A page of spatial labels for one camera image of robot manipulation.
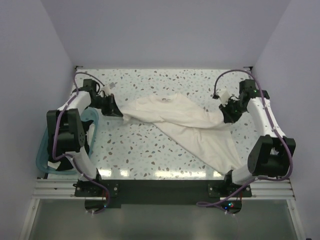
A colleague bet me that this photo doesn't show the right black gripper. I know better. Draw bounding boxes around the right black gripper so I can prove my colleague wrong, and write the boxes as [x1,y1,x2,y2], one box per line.
[219,97,248,124]

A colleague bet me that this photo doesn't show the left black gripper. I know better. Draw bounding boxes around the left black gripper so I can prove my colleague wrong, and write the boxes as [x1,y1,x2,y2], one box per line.
[88,93,123,117]

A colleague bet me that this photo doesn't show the white t-shirt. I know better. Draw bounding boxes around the white t-shirt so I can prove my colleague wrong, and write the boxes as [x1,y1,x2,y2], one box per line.
[120,93,242,175]

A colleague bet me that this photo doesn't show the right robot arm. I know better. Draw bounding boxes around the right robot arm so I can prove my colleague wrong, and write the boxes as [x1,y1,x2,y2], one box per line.
[219,79,296,197]

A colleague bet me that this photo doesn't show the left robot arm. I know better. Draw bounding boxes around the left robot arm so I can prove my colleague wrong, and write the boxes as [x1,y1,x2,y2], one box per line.
[46,78,123,196]

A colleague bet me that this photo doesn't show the blue plastic basket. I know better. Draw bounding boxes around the blue plastic basket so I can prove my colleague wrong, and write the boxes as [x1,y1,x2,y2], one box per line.
[35,107,99,176]

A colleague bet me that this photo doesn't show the black clothes in basket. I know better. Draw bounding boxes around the black clothes in basket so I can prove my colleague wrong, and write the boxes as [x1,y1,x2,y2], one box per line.
[47,119,95,172]

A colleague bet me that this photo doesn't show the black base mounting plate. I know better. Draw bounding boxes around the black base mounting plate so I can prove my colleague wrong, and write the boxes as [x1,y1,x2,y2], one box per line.
[73,179,240,210]

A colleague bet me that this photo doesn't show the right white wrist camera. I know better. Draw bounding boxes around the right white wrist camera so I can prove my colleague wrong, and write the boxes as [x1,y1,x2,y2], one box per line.
[212,89,230,105]

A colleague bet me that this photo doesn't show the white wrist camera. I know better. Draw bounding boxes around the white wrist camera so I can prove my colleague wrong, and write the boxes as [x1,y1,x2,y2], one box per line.
[100,82,117,96]
[212,89,230,105]

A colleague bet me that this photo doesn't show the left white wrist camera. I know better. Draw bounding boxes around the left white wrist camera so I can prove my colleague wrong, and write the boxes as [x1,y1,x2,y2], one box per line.
[100,82,117,96]

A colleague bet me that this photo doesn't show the aluminium frame rail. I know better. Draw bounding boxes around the aluminium frame rail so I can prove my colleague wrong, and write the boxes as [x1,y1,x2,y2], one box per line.
[32,179,296,200]

